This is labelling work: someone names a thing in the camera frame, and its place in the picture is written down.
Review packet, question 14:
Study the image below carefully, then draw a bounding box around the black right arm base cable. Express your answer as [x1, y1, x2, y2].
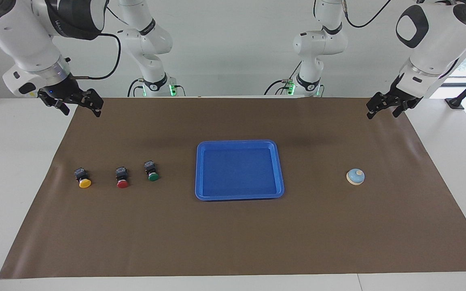
[127, 78, 144, 97]

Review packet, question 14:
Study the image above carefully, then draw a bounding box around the black arm base cable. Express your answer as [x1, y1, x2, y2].
[264, 61, 303, 96]
[127, 78, 144, 97]

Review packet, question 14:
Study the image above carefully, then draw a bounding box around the yellow push button switch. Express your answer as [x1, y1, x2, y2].
[74, 167, 92, 189]

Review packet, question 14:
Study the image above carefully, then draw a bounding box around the light blue desk bell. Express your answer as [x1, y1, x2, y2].
[346, 168, 366, 186]

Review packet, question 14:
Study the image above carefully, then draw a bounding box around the red push button switch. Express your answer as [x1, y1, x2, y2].
[115, 166, 130, 189]

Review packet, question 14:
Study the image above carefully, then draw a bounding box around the green push button switch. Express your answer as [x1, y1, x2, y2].
[144, 160, 161, 182]

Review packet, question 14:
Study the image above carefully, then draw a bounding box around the brown table mat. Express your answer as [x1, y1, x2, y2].
[0, 97, 466, 279]

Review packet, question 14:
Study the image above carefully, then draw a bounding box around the black left arm base cable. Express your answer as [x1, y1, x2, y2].
[264, 61, 303, 96]

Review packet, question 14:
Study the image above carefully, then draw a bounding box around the blue plastic tray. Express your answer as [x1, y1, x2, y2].
[195, 139, 285, 201]

